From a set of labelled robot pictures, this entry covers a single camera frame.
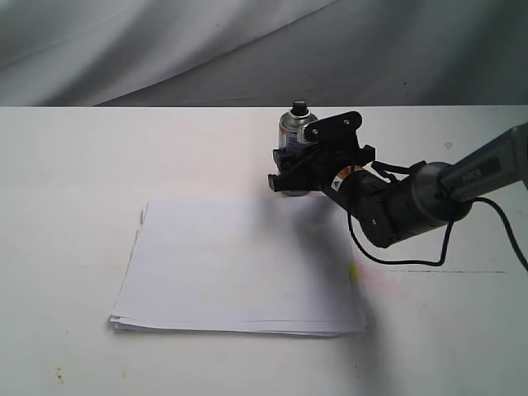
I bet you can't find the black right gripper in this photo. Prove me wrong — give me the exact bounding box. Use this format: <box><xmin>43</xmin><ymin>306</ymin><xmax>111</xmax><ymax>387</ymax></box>
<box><xmin>268</xmin><ymin>144</ymin><xmax>389</xmax><ymax>206</ymax></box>

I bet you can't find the silver spray can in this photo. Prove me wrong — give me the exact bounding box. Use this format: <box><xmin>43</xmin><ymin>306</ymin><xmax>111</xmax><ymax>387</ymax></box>
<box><xmin>276</xmin><ymin>98</ymin><xmax>319</xmax><ymax>196</ymax></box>

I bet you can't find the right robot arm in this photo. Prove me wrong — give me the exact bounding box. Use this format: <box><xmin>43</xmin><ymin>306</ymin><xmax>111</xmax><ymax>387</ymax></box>
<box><xmin>268</xmin><ymin>117</ymin><xmax>527</xmax><ymax>248</ymax></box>

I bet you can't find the white paper stack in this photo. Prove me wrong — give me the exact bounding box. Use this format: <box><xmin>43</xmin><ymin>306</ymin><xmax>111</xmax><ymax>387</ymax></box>
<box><xmin>109</xmin><ymin>196</ymin><xmax>366</xmax><ymax>337</ymax></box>

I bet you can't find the yellow sticky marker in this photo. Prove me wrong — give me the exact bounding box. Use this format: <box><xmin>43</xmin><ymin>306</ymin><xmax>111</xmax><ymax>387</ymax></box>
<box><xmin>349</xmin><ymin>263</ymin><xmax>358</xmax><ymax>283</ymax></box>

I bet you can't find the white backdrop cloth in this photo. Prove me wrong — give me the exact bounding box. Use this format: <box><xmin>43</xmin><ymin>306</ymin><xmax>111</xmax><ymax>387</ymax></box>
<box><xmin>1</xmin><ymin>1</ymin><xmax>527</xmax><ymax>106</ymax></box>

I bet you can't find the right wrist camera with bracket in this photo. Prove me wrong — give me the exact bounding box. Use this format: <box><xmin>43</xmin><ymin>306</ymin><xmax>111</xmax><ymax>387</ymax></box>
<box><xmin>297</xmin><ymin>111</ymin><xmax>363</xmax><ymax>160</ymax></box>

